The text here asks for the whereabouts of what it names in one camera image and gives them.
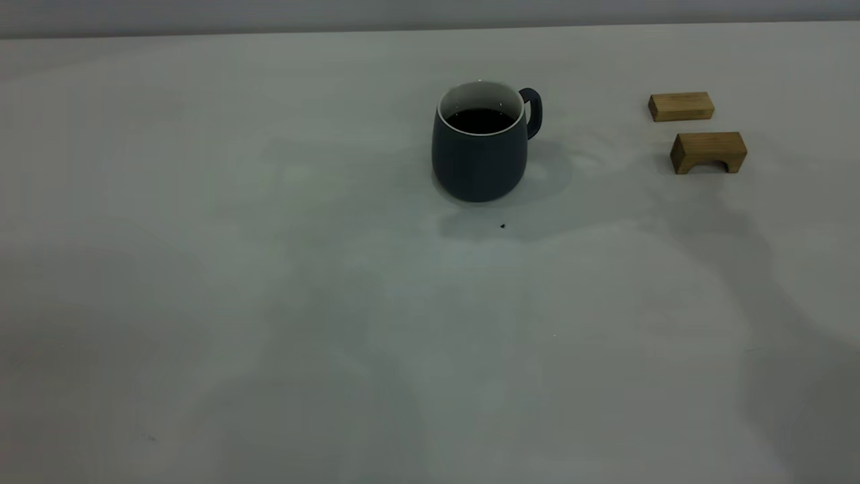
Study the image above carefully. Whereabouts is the dark grey ceramic mug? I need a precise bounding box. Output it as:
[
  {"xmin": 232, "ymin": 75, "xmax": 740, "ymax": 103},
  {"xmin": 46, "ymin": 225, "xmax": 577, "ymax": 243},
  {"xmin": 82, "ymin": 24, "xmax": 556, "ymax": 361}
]
[{"xmin": 431, "ymin": 81, "xmax": 542, "ymax": 204}]

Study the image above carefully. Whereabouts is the flat rectangular wooden block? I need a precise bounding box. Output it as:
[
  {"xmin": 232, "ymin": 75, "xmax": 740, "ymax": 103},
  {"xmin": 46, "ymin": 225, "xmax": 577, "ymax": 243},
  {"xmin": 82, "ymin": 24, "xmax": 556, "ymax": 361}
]
[{"xmin": 648, "ymin": 92, "xmax": 715, "ymax": 123}]

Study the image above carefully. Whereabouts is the arched wooden block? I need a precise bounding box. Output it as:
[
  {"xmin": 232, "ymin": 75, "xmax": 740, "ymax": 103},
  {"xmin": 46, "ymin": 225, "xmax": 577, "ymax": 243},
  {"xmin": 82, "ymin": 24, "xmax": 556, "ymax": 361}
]
[{"xmin": 670, "ymin": 132, "xmax": 748, "ymax": 175}]

